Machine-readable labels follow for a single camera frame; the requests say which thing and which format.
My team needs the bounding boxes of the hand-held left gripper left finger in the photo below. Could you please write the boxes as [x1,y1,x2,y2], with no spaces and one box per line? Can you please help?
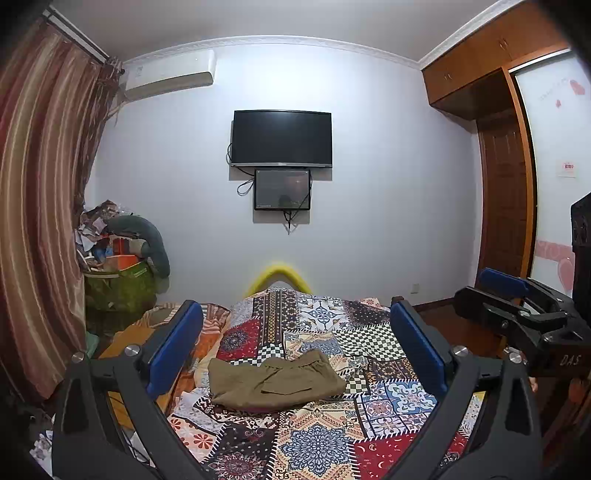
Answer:
[52,299,206,480]

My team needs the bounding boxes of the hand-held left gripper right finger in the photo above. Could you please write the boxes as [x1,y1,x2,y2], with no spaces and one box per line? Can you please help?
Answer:
[390,296,544,480]

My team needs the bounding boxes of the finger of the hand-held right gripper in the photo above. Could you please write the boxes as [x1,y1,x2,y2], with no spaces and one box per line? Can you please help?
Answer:
[477,268,575,319]
[454,285,573,344]

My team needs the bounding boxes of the olive green pants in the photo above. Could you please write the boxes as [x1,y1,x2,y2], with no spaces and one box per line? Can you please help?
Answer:
[208,348,348,412]

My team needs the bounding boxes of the wooden board with flower cutouts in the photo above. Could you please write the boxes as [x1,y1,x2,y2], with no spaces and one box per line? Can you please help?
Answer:
[98,322,160,432]

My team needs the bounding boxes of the green bag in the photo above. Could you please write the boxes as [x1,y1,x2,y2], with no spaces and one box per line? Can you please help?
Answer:
[84,259,158,334]

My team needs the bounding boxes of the grey green pillow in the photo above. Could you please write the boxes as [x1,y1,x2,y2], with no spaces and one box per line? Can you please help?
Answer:
[107,215,172,292]

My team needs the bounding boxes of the white wardrobe sliding door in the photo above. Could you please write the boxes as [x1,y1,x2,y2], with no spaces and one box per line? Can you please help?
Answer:
[512,52,591,302]

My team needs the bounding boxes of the pile of papers and clutter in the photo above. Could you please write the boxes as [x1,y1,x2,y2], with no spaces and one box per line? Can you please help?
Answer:
[73,199,145,278]

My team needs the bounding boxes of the patchwork printed blanket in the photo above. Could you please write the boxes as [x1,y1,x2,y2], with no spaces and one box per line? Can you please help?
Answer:
[165,286,490,480]

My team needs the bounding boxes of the small black monitor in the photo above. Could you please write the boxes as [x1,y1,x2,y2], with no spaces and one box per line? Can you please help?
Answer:
[253,168,313,212]

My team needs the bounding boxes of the striped brown curtain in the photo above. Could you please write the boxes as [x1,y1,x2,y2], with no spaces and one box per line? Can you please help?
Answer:
[0,18,124,408]

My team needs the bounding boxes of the wooden wardrobe upper cabinet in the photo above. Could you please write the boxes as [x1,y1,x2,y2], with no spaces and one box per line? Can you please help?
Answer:
[419,0,574,123]

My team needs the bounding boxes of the white air conditioner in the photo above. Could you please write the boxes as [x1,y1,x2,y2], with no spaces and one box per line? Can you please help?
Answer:
[121,48,217,103]

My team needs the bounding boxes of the curtain rod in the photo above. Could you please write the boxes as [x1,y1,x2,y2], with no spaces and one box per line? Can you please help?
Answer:
[43,7,126,75]

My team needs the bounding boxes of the black wall television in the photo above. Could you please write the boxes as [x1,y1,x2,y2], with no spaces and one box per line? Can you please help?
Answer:
[230,109,334,169]

